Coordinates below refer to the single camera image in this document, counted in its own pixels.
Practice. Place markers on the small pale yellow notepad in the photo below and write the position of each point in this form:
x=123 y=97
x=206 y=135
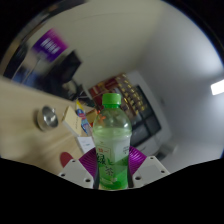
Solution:
x=71 y=120

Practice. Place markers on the blue book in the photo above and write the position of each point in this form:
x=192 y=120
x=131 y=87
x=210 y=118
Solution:
x=83 y=120

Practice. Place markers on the black office chair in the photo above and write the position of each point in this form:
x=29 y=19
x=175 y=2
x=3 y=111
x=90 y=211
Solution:
x=70 y=66

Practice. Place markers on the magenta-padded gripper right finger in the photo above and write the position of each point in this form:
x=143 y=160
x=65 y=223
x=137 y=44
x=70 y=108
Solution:
x=150 y=170

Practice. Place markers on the purple sign board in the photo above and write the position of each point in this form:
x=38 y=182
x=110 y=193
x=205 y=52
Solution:
x=50 y=45

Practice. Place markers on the flat round red coaster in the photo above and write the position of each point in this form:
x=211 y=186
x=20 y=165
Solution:
x=65 y=158

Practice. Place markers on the yellow gift box red ribbon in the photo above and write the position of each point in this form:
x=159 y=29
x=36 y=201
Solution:
x=90 y=116

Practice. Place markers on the ceiling tube light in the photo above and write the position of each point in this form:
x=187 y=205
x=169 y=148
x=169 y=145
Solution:
x=218 y=87

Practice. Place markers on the green tea drink bottle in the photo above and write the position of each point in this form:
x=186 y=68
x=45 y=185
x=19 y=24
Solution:
x=112 y=143

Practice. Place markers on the small steel cup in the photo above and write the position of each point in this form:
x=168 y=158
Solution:
x=47 y=118

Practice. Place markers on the wooden shelf unit with trophies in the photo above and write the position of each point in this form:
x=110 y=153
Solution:
x=126 y=90

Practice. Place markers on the black framed glass door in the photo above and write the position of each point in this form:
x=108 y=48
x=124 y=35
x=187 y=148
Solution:
x=146 y=123

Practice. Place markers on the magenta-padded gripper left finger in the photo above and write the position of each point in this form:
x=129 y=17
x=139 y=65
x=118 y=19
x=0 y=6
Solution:
x=76 y=173

